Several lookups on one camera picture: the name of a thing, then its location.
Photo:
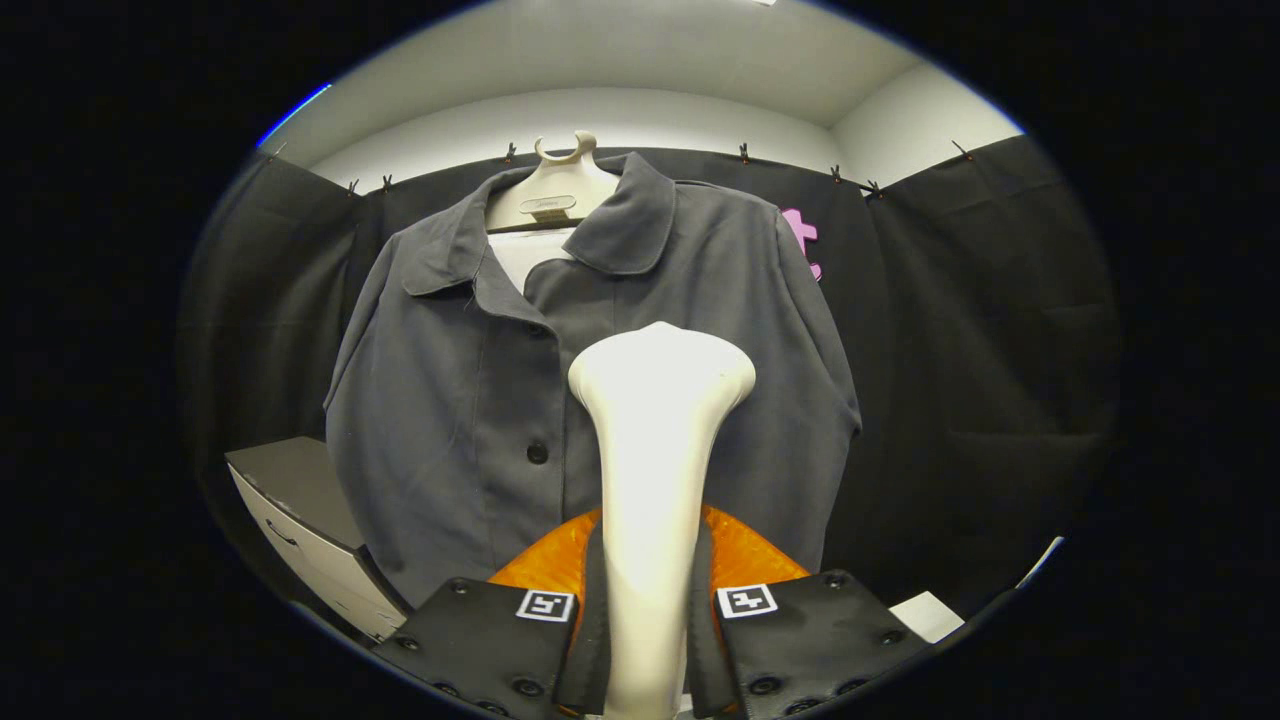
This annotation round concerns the black backdrop cloth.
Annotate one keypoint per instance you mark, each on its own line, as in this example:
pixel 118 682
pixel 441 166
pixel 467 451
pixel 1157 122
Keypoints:
pixel 980 350

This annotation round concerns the white inner cloth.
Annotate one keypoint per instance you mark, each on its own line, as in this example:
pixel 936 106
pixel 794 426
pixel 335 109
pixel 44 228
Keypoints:
pixel 520 258

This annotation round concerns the row of black clips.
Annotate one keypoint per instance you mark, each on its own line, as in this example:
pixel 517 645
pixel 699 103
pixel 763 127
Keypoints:
pixel 743 153

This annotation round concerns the cream clothes hanger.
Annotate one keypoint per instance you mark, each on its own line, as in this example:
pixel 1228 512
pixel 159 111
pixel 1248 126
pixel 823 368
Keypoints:
pixel 550 185

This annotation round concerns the grey cabinet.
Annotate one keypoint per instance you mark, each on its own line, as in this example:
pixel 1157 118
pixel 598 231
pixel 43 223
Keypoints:
pixel 300 485

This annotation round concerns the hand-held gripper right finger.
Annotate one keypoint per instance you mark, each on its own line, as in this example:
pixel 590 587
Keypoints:
pixel 704 650

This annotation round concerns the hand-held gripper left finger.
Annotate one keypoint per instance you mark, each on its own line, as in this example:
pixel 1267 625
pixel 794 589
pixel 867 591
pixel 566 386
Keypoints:
pixel 590 650

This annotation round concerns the white garment steamer head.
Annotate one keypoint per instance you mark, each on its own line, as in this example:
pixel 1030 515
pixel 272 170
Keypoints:
pixel 650 450

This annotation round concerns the white power strip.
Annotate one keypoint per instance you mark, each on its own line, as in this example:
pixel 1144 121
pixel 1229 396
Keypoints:
pixel 1040 562

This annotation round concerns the grey button shirt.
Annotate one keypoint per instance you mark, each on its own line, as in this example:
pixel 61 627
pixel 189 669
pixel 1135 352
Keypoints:
pixel 450 420

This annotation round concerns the white flat board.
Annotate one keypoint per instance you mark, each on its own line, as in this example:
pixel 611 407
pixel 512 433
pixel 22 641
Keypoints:
pixel 925 615

